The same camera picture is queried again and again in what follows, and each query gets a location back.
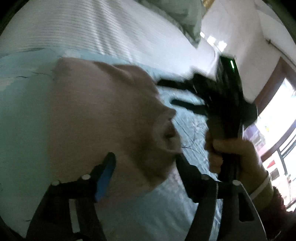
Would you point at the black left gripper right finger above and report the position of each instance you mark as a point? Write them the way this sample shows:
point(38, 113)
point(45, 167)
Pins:
point(199, 187)

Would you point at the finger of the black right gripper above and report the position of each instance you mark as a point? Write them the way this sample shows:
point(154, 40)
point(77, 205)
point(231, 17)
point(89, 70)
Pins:
point(196, 109)
point(180, 85)

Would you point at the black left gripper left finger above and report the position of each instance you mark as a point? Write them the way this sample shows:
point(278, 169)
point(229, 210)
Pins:
point(101, 176)

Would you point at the pinkish grey fleece garment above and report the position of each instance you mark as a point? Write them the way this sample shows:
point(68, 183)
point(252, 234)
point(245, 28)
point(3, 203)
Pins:
point(97, 108)

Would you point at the person's right hand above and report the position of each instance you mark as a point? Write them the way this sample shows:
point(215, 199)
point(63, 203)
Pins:
point(240, 153)

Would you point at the teal floral bed sheet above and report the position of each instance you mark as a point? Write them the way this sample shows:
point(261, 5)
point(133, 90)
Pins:
point(26, 80)

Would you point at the green pillow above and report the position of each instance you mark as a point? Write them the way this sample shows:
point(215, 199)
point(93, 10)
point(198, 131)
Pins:
point(185, 15)

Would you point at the white and red sleeve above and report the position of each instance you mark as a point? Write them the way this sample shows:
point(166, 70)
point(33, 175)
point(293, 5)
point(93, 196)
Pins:
point(278, 223)

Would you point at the white striped duvet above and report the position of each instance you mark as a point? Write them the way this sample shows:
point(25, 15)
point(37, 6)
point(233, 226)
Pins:
point(123, 30)

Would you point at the brown window frame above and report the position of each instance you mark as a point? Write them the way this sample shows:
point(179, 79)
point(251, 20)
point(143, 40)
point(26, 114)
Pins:
point(276, 108)

